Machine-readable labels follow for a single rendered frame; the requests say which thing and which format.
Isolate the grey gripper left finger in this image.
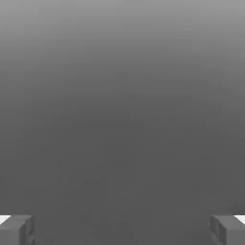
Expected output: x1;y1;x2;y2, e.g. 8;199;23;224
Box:
0;214;36;245

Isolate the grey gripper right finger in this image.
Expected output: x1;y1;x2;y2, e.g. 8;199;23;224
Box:
209;214;245;245

